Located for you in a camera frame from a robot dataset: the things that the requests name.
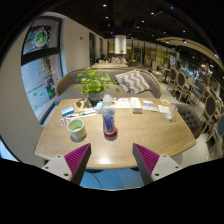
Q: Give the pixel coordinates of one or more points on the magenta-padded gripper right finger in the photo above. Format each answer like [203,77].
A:
[146,158]

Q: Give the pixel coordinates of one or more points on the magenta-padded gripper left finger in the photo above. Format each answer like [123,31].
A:
[77,157]

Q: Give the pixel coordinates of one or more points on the clear blue-labelled water bottle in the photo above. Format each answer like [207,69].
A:
[108,116]

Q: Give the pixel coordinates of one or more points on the pale green ceramic mug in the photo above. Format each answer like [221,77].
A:
[77,130]

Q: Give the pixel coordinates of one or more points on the silver blister pill pack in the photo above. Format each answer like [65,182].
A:
[64,121]

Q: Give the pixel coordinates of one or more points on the white ointment tube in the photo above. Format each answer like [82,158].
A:
[83,113]

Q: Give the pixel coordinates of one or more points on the small blue and white box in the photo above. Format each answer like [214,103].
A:
[68,111]

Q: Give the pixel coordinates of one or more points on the white paper napkin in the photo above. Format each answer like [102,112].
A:
[163,109]

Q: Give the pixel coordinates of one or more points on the clear drinking glass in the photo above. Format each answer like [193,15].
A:
[171,112]

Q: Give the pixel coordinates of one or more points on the brown kraft paper sheet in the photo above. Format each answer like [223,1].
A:
[81,105]

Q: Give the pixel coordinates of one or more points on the blue and white booklet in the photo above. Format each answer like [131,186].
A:
[150,105]

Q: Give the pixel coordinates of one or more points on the white and orange carton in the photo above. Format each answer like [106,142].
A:
[136,105]

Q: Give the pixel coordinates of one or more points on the light blue tissue pack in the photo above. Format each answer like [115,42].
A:
[98,107]

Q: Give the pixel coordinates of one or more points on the dark grey tufted chair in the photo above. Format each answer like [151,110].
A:
[190,120]

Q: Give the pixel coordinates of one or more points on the small yellow card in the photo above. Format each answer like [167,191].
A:
[165,102]

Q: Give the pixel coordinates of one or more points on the white printed brochure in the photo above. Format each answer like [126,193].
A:
[122,102]

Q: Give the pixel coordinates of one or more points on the curved grey sofa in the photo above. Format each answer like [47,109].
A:
[66,89]

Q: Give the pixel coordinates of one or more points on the green potted plant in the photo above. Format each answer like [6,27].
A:
[95,82]

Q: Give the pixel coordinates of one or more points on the grey chevron cushion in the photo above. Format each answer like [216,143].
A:
[133,81]

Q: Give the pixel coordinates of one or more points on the group of round-backed chairs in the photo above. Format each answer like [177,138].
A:
[210,108]

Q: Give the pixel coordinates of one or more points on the window with festive stickers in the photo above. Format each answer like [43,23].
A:
[40,76]

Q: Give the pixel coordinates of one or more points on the person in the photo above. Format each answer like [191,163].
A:
[119,60]

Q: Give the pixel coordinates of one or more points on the group of ceiling spotlights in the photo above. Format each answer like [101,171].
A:
[151,13]

